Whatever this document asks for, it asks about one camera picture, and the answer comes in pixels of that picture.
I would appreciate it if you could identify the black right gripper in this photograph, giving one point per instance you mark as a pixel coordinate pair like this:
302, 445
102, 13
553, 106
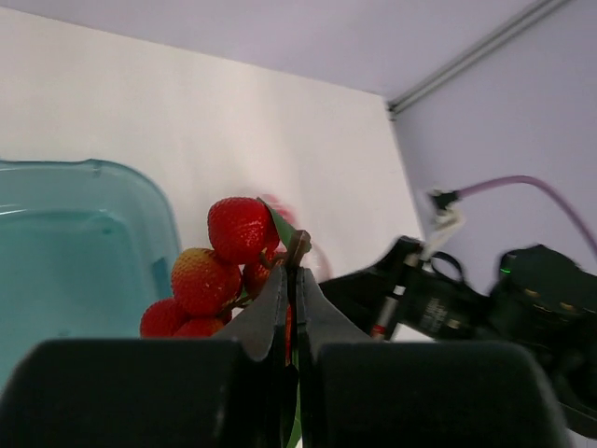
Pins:
400, 292

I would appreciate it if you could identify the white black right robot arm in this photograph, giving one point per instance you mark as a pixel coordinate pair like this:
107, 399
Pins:
540, 300

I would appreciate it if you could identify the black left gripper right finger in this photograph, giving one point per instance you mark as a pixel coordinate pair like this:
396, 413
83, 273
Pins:
356, 392

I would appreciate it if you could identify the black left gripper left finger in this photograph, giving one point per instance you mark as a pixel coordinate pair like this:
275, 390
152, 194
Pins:
77, 393

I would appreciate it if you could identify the right aluminium frame post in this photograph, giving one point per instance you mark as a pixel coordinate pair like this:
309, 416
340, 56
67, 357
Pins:
504, 33

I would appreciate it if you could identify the red strawberry bunch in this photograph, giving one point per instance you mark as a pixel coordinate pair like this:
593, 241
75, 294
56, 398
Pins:
224, 270

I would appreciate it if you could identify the clear pink zip top bag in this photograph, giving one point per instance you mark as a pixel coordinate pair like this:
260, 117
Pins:
300, 249

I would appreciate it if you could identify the blue transparent plastic tray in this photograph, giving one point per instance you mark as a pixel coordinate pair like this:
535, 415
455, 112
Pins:
86, 247

